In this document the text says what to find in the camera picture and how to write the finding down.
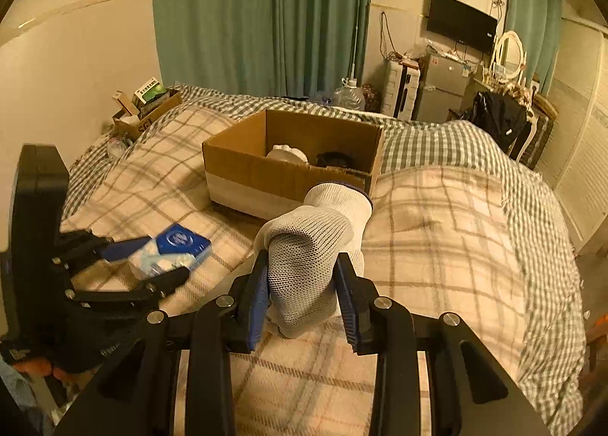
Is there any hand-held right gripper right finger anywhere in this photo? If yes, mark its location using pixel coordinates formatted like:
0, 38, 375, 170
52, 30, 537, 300
334, 252, 554, 436

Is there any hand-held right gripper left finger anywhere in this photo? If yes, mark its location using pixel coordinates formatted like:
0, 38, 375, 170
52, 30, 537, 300
53, 250, 271, 436

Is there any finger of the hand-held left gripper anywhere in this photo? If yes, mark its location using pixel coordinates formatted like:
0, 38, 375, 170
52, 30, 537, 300
65, 267, 191, 309
52, 228, 154, 271

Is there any blue tissue pack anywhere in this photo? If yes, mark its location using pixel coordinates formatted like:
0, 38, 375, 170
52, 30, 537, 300
127, 223, 213, 282

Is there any white knit glove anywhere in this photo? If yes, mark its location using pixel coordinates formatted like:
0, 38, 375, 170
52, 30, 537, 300
253, 182, 374, 339

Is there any large cardboard box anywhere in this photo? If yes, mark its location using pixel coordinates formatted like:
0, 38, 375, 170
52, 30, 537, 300
202, 109, 385, 220

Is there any small cardboard box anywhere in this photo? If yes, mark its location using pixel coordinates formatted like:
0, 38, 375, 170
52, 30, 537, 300
112, 88, 184, 142

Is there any white item in box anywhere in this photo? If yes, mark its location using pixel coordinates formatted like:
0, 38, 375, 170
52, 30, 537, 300
265, 144, 309, 165

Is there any black item in box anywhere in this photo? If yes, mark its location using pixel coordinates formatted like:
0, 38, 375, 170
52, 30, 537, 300
316, 151, 355, 170

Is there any green and white carton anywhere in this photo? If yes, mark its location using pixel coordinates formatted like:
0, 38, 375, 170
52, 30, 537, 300
133, 79, 168, 106

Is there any green gingham bed cover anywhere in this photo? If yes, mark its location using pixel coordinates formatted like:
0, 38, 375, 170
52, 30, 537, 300
62, 83, 589, 436

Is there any clear water jug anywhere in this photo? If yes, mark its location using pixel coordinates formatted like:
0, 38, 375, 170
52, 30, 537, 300
332, 77, 366, 113

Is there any black jacket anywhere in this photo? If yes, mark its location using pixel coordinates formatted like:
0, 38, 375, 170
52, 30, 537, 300
470, 90, 528, 154

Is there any silver small fridge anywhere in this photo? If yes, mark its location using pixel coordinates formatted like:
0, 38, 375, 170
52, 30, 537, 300
412, 53, 476, 123

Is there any wide green curtain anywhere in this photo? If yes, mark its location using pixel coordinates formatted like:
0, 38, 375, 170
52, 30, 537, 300
151, 0, 374, 99

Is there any white chair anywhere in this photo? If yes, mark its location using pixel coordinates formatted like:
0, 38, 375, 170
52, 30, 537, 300
515, 110, 541, 161

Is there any floral covered dresser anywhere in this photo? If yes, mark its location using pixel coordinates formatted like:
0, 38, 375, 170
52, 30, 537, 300
522, 84, 557, 171

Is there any white louvred wardrobe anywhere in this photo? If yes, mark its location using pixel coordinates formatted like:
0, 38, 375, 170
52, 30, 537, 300
537, 18, 608, 251

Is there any white oval mirror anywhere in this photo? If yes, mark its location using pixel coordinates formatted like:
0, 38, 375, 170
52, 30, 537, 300
491, 30, 528, 85

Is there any narrow green curtain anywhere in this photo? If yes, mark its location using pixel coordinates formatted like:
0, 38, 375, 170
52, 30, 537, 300
503, 0, 566, 85

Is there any black wall television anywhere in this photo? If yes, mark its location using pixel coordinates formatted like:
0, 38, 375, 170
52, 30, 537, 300
426, 0, 499, 55

